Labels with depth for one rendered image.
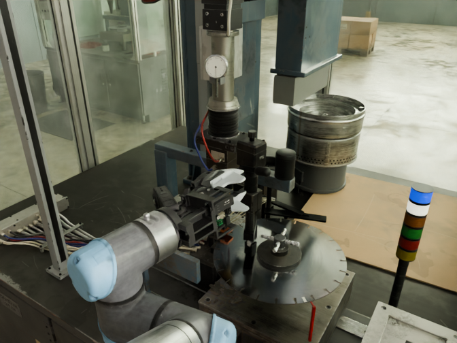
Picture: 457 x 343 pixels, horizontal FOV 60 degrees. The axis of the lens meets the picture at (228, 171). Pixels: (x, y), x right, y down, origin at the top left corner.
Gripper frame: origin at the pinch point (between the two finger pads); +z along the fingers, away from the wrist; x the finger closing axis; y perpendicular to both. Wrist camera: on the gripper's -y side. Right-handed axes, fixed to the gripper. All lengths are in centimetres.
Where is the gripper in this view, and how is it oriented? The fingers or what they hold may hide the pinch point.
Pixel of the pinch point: (237, 183)
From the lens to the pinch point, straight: 78.9
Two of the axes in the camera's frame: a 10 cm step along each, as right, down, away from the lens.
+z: 6.7, -3.4, 6.6
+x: -1.2, -9.3, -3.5
